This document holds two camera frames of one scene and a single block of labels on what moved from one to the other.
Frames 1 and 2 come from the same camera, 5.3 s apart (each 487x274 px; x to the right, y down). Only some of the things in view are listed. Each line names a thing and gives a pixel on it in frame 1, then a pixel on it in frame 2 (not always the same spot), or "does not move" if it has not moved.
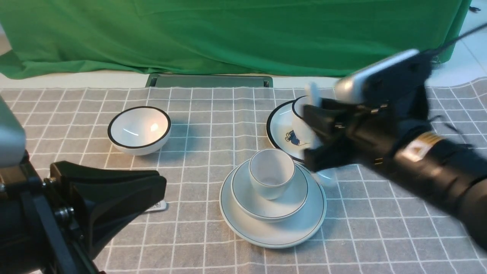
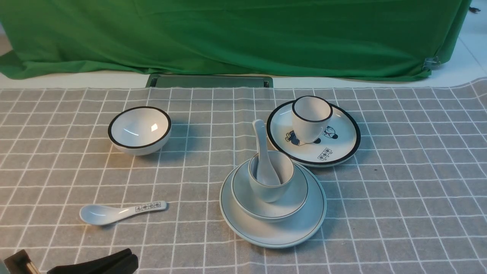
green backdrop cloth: [279, 38] does not move
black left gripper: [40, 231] → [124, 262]
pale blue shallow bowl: [252, 205] does not move
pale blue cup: [271, 171] does not move
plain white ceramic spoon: [324, 178] → [266, 173]
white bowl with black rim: [139, 131] does not move
